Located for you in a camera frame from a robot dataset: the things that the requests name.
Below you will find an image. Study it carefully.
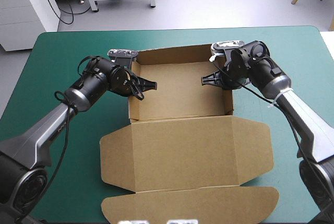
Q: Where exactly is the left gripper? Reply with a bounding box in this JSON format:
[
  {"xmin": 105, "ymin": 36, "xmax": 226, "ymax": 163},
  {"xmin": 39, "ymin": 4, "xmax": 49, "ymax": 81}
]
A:
[{"xmin": 108, "ymin": 64, "xmax": 158, "ymax": 98}]

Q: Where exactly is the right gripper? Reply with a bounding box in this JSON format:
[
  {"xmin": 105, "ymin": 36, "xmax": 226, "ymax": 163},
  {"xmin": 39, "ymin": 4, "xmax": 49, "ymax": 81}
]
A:
[{"xmin": 200, "ymin": 51, "xmax": 253, "ymax": 90}]

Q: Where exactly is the brown cardboard box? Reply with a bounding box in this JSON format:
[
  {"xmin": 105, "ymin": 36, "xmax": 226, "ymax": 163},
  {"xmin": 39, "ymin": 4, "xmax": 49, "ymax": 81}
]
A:
[{"xmin": 100, "ymin": 44, "xmax": 280, "ymax": 224}]

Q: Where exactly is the white cabinet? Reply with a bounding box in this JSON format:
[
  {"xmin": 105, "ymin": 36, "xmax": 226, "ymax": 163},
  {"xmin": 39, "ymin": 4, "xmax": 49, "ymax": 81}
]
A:
[{"xmin": 0, "ymin": 0, "xmax": 59, "ymax": 52}]

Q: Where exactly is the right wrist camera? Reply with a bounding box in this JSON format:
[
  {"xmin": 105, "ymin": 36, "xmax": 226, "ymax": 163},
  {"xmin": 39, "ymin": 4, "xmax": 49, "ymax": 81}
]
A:
[{"xmin": 209, "ymin": 40, "xmax": 245, "ymax": 62}]

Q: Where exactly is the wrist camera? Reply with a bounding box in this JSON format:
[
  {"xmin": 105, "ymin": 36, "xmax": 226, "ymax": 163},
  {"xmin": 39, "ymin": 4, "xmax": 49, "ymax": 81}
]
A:
[
  {"xmin": 107, "ymin": 49, "xmax": 139, "ymax": 69},
  {"xmin": 209, "ymin": 40, "xmax": 245, "ymax": 62}
]

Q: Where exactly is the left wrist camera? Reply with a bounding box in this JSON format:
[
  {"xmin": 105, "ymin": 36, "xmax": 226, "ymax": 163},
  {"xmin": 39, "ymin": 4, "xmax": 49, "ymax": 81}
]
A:
[{"xmin": 107, "ymin": 49, "xmax": 139, "ymax": 69}]

